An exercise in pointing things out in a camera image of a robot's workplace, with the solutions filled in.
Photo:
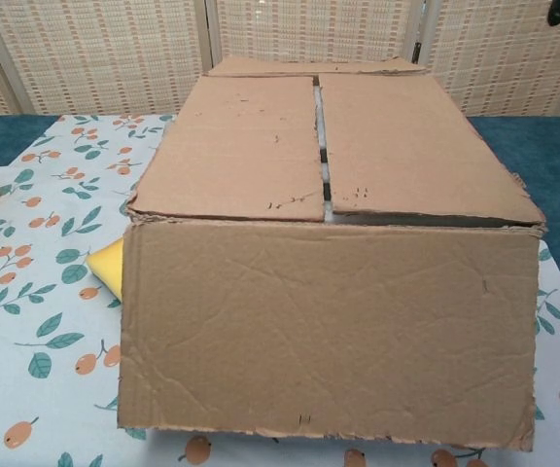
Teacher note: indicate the white foam insert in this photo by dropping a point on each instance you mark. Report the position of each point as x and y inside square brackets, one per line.
[328, 217]

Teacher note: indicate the floral print tablecloth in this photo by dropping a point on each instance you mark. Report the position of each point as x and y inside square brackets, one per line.
[42, 292]

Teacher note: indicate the brown cardboard box red tape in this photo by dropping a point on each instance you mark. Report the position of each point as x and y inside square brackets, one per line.
[328, 331]

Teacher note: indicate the yellow sponge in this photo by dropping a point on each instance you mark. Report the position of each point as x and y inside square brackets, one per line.
[107, 272]

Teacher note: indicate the woven folding screen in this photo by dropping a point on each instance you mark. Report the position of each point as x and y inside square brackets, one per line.
[90, 53]

